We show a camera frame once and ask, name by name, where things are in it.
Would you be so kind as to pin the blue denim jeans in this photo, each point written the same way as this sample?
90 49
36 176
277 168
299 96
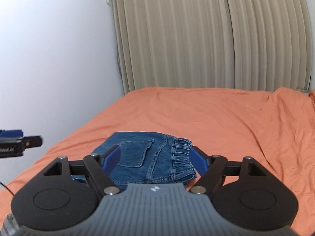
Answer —
149 158

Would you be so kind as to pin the orange bed sheet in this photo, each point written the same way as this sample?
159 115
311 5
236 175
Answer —
276 128

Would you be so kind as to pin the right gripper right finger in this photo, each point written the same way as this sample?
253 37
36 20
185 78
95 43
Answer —
202 162

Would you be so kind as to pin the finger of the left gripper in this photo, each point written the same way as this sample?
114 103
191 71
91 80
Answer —
14 143

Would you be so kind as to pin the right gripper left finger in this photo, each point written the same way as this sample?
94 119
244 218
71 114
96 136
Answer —
107 161

